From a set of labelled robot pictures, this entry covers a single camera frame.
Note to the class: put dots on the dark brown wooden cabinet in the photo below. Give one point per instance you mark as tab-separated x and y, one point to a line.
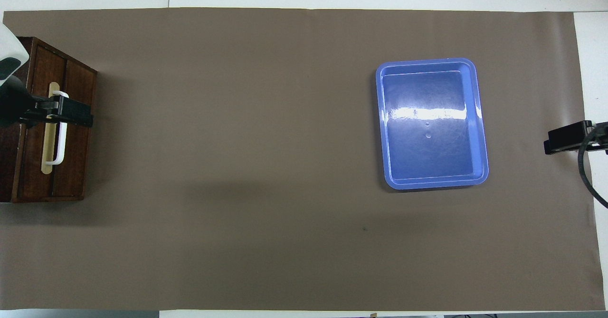
7	166

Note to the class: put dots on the brown table mat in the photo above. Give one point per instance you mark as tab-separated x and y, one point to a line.
285	166

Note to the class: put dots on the wooden drawer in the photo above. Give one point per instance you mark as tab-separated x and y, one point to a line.
76	156

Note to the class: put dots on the blue plastic tray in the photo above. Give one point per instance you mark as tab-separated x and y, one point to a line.
427	156

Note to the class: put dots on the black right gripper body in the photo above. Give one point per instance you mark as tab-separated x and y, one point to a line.
601	137

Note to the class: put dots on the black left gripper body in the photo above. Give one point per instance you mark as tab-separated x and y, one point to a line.
12	106

